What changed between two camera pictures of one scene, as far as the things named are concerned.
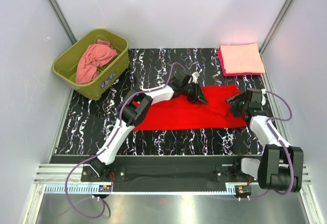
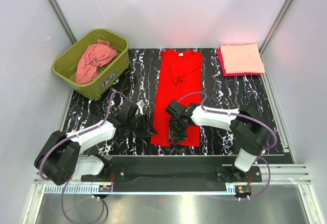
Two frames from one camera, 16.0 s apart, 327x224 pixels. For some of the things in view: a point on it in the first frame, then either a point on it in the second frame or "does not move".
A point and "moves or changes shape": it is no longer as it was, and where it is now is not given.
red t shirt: x=174 y=113 moves or changes shape
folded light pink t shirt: x=242 y=58 does not move
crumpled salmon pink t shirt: x=94 y=54 does not move
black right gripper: x=240 y=101 -> x=177 y=131
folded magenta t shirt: x=218 y=52 does not move
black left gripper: x=195 y=91 -> x=140 y=125
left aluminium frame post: x=70 y=35 does not move
